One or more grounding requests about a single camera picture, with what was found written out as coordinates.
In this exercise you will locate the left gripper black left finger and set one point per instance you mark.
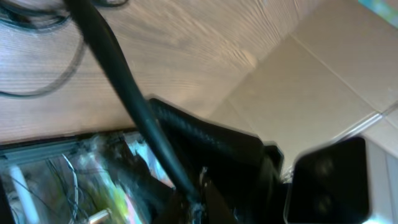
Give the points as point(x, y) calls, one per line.
point(170, 206)

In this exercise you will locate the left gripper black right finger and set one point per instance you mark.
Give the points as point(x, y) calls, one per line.
point(217, 210)

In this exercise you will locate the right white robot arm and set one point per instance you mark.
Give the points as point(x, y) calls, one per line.
point(353, 180)

